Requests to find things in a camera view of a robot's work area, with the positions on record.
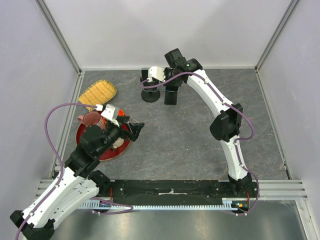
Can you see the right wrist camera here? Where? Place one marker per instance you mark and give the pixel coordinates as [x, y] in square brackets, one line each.
[156, 73]

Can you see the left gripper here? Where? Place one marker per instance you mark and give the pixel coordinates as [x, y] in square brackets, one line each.
[134, 128]

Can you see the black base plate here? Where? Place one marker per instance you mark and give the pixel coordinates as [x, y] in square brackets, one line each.
[174, 191]

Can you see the black phone clear case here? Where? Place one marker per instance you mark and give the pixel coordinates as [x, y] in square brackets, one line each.
[144, 82]

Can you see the red round tray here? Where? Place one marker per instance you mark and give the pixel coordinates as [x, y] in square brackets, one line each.
[107, 155]

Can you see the pink cup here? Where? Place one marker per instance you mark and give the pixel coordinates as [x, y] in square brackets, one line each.
[92, 118]

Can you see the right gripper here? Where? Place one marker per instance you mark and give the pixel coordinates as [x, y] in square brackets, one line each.
[178, 83]

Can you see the orange bowl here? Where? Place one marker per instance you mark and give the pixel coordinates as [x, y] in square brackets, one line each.
[121, 113]

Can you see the black round-base phone stand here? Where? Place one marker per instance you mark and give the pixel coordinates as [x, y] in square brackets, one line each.
[150, 97]

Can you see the cream mug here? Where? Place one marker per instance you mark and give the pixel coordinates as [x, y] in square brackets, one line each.
[118, 143]

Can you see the grey cable duct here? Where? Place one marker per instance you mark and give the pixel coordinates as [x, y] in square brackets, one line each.
[98, 205]

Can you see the yellow woven bamboo basket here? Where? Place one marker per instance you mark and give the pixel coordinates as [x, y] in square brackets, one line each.
[98, 93]

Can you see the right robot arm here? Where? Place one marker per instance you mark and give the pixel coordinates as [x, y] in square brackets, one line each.
[225, 127]

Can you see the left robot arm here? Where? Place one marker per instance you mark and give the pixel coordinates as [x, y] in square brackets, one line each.
[77, 182]

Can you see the black folding phone stand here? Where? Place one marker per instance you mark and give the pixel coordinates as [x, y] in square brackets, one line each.
[171, 93]

